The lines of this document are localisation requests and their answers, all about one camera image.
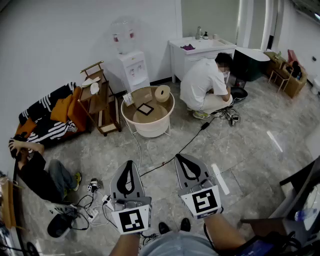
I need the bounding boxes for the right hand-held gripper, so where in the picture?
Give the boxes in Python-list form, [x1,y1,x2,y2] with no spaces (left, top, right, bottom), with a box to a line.
[173,153,224,221]

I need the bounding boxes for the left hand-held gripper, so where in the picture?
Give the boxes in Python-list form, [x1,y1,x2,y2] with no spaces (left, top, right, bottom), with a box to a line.
[109,159,153,235]

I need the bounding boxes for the black framed square board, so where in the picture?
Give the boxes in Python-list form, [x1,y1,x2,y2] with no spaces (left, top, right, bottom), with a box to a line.
[136,102,155,117]

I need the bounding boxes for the person's left forearm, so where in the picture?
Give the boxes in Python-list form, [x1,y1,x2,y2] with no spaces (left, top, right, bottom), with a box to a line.
[109,231,141,256]

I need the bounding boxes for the person's right forearm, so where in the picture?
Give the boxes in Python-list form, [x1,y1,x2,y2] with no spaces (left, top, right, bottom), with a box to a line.
[203,212,248,253]

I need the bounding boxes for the white power strip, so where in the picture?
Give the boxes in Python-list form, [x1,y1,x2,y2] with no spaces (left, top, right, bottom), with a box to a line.
[87,208,101,224]
[101,194,115,211]

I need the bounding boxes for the small silver black device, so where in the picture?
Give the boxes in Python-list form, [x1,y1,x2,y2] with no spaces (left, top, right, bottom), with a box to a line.
[86,177,102,194]

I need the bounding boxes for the person's right black shoe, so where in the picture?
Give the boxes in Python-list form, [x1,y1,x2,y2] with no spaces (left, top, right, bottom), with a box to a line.
[180,217,192,233]

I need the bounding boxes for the power strip with plugs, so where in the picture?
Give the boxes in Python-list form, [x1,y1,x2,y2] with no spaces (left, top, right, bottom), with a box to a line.
[219,107,242,127]

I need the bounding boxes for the round beige tub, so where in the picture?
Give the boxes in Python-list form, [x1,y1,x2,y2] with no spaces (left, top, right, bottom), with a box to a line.
[120,85,176,139]

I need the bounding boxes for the person's light blue shorts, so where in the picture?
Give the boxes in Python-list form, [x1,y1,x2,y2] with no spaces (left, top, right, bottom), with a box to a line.
[139,230,219,256]

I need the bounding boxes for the round beige box with hole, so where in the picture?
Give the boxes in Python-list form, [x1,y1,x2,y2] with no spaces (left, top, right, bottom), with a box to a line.
[154,84,172,103]

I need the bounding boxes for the white printed card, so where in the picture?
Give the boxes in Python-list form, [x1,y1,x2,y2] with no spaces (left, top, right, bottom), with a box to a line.
[122,92,135,107]

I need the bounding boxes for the striped and orange clothes pile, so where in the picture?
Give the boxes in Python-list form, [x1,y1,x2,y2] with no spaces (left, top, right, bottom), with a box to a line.
[14,81,92,148]

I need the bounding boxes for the black frying pan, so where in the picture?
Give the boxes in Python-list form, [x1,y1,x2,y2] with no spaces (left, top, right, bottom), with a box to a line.
[229,85,249,104]

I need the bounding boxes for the orange cushion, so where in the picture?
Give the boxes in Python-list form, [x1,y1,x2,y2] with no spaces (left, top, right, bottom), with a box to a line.
[15,117,38,138]
[50,97,74,124]

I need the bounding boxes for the black mesh bin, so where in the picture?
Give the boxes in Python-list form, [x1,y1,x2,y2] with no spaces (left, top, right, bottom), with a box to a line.
[228,74,247,89]

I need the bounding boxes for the black bag with blue screen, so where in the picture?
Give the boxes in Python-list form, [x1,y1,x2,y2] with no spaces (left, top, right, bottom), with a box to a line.
[234,231,301,256]

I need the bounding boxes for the white water dispenser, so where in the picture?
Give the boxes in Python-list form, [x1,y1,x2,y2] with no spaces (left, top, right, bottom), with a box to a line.
[116,49,151,93]

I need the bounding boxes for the white sink cabinet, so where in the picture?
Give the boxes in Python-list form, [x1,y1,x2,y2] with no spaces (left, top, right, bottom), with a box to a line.
[167,36,237,84]

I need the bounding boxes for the dark grey desk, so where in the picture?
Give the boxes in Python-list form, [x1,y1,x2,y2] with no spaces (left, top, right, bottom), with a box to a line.
[240,155,320,251]

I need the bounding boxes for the dark green cabinet white top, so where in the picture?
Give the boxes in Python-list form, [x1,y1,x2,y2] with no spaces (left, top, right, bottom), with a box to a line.
[232,46,271,82]

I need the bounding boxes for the wooden shelf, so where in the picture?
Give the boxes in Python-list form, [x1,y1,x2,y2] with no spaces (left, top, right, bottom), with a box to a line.
[0,174,19,230]

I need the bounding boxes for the clear plastic bottle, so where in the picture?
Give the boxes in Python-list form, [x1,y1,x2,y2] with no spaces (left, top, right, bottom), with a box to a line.
[294,207,319,223]

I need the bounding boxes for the wooden chair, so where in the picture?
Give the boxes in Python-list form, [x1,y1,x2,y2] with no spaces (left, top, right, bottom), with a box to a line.
[268,62,294,94]

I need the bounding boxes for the low wooden cabinet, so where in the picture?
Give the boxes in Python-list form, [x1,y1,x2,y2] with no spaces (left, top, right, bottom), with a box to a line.
[263,50,309,99]

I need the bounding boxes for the clear water bottle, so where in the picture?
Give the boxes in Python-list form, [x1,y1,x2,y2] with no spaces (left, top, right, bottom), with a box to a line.
[110,15,137,55]

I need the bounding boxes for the pink bag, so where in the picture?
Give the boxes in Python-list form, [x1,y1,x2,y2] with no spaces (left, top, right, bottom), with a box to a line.
[287,48,305,67]

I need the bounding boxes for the wooden rack with brass handle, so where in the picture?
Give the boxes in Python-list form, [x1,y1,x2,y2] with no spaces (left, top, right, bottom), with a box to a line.
[77,60,123,137]

